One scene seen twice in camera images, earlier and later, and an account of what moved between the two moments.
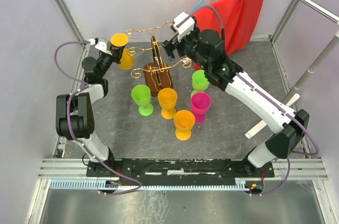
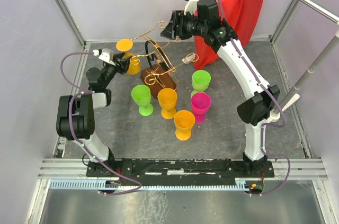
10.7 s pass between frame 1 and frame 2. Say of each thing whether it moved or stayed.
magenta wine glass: stayed
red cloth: stayed
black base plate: stayed
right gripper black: moved
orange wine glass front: stayed
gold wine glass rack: moved
